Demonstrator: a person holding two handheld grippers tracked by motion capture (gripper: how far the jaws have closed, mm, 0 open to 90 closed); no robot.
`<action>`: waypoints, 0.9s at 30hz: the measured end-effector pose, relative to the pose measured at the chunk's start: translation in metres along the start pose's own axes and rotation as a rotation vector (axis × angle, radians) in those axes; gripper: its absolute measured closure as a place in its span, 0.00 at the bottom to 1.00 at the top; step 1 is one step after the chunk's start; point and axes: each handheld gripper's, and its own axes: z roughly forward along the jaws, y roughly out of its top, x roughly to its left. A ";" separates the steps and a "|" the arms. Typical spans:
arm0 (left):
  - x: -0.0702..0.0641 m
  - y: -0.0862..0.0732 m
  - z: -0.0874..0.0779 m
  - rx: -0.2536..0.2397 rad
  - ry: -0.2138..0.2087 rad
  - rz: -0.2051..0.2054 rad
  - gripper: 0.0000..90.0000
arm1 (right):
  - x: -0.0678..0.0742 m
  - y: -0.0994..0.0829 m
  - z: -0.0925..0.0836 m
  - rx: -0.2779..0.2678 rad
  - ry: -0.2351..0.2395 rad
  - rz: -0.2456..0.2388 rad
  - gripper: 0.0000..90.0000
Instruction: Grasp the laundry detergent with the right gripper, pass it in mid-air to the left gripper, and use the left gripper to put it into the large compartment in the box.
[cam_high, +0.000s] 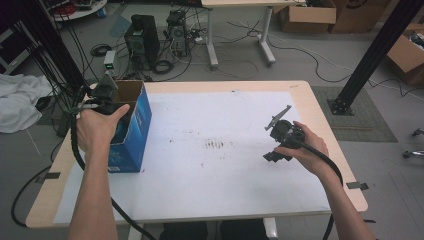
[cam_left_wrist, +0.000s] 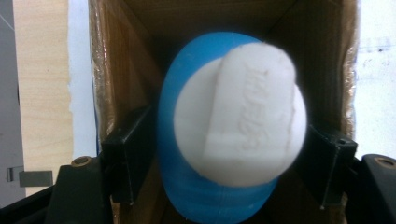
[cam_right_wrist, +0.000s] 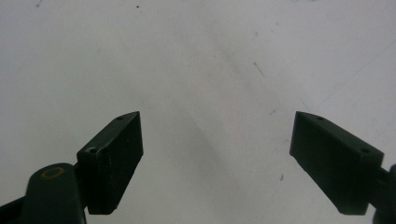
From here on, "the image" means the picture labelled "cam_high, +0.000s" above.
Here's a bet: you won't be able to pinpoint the person's left hand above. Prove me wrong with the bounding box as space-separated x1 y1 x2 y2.
75 103 131 157

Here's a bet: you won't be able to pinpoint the cardboard box with contents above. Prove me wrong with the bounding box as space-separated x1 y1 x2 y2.
385 22 424 86

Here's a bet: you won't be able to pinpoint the person's legs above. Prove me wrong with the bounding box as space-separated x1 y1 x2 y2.
159 219 270 240

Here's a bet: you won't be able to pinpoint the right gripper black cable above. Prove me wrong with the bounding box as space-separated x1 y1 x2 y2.
288 137 345 240

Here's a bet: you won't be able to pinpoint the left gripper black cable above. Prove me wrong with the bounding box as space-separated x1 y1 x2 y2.
68 84 158 240

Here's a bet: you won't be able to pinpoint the white table sheet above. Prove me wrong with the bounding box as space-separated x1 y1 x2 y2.
53 90 332 225

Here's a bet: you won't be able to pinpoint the grey tape strip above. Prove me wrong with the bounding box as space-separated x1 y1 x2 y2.
345 181 370 192
35 171 62 184

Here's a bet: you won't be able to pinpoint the chair base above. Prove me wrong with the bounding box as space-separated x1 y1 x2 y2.
402 127 424 160

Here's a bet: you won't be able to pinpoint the person's right hand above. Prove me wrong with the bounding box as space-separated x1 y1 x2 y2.
273 120 330 177

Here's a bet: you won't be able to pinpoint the tall cardboard box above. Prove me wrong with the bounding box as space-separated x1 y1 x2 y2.
329 0 392 35

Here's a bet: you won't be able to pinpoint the round white table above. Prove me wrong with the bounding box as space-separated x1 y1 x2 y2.
49 0 109 22

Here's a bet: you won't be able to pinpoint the grey floor mat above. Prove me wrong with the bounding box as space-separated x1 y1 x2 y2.
310 85 398 144

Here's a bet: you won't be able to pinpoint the black computer tower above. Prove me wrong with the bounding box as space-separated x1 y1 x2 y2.
123 13 161 70

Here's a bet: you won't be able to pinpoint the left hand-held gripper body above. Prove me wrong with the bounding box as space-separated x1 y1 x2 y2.
87 72 122 115

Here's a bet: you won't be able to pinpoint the blue cardboard box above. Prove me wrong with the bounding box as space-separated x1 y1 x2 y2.
107 79 153 174

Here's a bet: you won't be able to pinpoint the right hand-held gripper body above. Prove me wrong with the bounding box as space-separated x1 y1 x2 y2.
264 104 306 148

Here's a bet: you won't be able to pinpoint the grey power supply unit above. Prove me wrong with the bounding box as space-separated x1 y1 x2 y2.
102 49 118 80

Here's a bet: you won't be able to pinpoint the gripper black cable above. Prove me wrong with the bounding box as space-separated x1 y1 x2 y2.
68 84 158 240
288 137 345 240

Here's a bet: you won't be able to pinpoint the white cloth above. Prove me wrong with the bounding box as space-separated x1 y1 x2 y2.
0 73 55 134

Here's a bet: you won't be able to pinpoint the open cardboard box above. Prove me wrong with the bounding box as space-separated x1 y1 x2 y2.
279 0 338 35

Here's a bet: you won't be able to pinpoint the open grey computer tower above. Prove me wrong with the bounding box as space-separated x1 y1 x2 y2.
165 9 190 58

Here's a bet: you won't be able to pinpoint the white-legged background desk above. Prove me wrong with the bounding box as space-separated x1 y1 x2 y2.
201 0 306 68

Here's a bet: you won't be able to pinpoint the black metal post with cables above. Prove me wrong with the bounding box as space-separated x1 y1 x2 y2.
16 0 89 96

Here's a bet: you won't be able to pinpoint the black metal post with base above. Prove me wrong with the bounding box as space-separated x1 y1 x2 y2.
327 0 424 117

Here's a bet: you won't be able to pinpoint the coiled black cable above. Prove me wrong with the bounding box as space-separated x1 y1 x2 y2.
90 43 113 58
152 58 175 75

